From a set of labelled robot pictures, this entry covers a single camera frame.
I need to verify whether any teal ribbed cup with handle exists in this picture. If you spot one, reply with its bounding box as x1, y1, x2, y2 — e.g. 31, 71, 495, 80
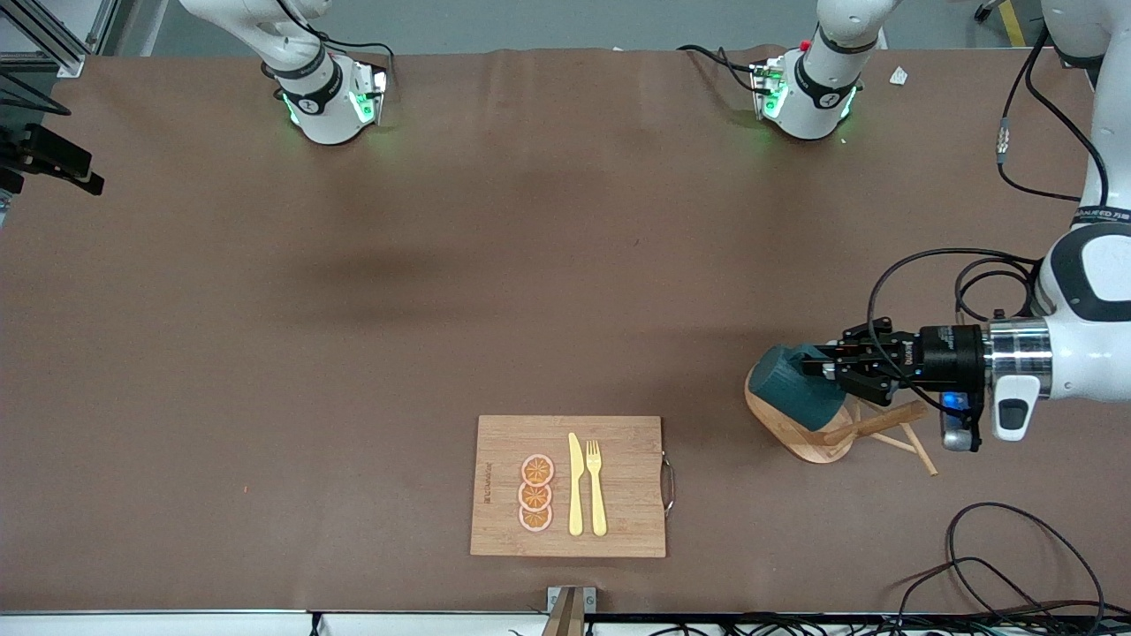
749, 344, 849, 434

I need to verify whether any wooden cup rack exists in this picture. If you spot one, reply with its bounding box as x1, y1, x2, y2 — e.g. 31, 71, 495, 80
744, 367, 939, 478

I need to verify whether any yellow plastic fork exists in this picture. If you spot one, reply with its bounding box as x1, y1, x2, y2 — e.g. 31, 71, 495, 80
586, 440, 609, 538

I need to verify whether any brown table cover mat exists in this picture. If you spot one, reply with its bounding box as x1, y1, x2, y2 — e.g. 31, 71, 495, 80
0, 46, 1131, 615

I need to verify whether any yellow plastic knife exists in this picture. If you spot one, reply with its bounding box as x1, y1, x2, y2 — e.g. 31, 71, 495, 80
567, 432, 585, 537

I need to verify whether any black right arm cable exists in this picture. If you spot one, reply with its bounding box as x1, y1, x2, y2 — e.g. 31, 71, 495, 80
0, 75, 72, 117

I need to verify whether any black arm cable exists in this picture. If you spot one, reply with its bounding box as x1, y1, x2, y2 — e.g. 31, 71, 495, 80
866, 22, 1111, 398
0, 75, 72, 117

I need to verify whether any aluminium frame profile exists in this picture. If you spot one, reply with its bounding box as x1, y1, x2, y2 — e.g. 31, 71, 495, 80
0, 0, 120, 79

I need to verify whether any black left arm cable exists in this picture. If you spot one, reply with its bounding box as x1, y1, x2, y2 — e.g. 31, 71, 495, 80
866, 22, 1111, 398

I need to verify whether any black loose floor cable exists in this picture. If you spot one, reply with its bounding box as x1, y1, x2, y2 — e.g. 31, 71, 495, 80
945, 502, 1107, 619
888, 556, 1061, 636

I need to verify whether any black base power cable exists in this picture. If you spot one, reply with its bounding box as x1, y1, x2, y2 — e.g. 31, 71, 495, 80
678, 44, 763, 94
314, 35, 396, 89

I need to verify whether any grey metal bracket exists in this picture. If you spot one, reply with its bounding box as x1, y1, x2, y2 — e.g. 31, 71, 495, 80
546, 586, 597, 636

